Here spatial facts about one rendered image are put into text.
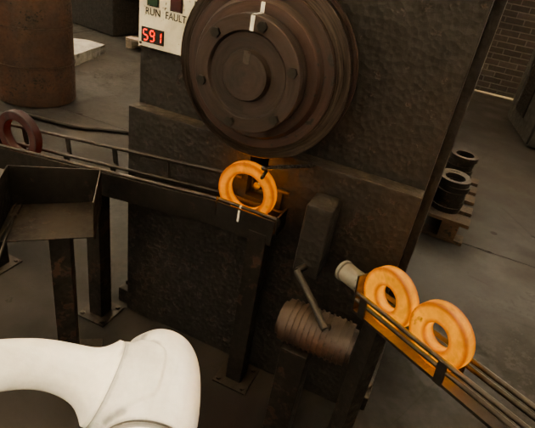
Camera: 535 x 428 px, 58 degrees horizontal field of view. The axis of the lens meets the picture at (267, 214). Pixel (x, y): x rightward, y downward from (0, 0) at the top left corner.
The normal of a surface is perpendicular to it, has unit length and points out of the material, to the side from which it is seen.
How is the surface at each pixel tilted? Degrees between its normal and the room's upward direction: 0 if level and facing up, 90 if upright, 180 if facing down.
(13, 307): 0
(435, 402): 0
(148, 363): 16
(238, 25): 90
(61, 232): 5
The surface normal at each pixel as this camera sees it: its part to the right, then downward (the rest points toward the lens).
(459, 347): -0.84, 0.15
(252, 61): -0.40, 0.41
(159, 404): 0.36, -0.72
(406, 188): 0.15, -0.85
